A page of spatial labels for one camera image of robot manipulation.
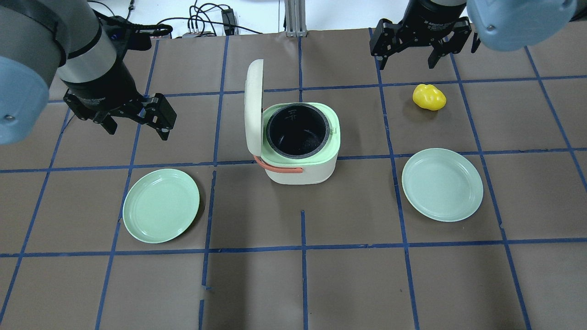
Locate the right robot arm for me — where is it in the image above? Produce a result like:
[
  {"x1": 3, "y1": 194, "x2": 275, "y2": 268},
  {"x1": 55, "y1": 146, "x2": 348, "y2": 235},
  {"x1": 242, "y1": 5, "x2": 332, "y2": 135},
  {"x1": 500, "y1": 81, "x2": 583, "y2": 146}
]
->
[{"x1": 369, "y1": 0, "x2": 578, "y2": 70}]

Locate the green plate right side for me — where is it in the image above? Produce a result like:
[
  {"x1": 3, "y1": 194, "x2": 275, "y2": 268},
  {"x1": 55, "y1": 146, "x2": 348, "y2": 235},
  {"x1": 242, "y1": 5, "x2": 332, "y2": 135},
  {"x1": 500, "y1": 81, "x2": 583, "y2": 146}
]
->
[{"x1": 402, "y1": 148, "x2": 484, "y2": 223}]

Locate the black cable bundle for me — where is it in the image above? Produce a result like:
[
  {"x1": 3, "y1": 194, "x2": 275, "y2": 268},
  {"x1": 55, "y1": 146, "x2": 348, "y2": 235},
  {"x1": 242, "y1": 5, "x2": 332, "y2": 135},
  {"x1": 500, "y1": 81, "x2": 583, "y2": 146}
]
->
[{"x1": 156, "y1": 0, "x2": 262, "y2": 37}]

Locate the black power adapter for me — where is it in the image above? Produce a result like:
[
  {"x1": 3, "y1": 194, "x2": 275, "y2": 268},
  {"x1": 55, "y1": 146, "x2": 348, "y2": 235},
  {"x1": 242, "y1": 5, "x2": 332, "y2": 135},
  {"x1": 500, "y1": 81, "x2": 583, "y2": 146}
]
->
[{"x1": 222, "y1": 8, "x2": 236, "y2": 31}]

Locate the green plate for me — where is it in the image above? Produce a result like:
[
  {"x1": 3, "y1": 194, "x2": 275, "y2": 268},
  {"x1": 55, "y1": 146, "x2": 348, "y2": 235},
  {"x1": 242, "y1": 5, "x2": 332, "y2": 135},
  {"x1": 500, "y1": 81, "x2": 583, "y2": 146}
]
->
[
  {"x1": 122, "y1": 168, "x2": 200, "y2": 244},
  {"x1": 402, "y1": 148, "x2": 484, "y2": 223}
]

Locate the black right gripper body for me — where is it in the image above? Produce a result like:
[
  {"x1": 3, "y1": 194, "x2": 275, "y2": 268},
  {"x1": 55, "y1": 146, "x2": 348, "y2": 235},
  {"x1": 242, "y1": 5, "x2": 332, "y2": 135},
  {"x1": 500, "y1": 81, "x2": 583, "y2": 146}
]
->
[{"x1": 370, "y1": 17, "x2": 472, "y2": 58}]

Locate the green plate left side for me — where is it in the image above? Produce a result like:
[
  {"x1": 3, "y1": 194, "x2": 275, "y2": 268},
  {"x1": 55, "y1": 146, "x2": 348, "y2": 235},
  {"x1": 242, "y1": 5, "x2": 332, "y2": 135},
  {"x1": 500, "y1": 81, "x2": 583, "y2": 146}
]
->
[{"x1": 122, "y1": 168, "x2": 200, "y2": 244}]

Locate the aluminium frame post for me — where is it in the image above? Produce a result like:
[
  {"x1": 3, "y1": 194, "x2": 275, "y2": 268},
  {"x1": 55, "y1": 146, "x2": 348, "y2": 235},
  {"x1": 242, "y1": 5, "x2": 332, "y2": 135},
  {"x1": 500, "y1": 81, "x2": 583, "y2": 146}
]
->
[{"x1": 284, "y1": 0, "x2": 308, "y2": 38}]

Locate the white rice cooker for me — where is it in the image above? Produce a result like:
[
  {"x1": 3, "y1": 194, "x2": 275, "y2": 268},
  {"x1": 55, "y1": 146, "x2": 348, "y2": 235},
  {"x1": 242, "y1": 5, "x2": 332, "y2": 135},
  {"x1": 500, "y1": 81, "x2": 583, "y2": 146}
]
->
[{"x1": 244, "y1": 59, "x2": 341, "y2": 185}]

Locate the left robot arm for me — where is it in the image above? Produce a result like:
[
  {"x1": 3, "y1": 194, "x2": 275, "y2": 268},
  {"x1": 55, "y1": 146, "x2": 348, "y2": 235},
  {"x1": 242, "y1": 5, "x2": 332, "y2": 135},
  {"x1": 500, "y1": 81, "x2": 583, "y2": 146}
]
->
[{"x1": 0, "y1": 0, "x2": 177, "y2": 145}]

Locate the yellow toy bell pepper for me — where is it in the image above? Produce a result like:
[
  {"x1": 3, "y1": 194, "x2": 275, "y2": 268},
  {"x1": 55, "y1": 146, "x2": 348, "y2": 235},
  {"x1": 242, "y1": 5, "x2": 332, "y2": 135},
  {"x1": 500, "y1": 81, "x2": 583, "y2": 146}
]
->
[{"x1": 412, "y1": 84, "x2": 447, "y2": 111}]

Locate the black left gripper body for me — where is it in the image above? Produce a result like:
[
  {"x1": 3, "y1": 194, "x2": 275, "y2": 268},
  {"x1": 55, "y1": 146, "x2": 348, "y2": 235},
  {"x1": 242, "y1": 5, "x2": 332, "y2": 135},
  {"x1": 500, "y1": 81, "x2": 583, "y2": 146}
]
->
[{"x1": 63, "y1": 91, "x2": 177, "y2": 129}]

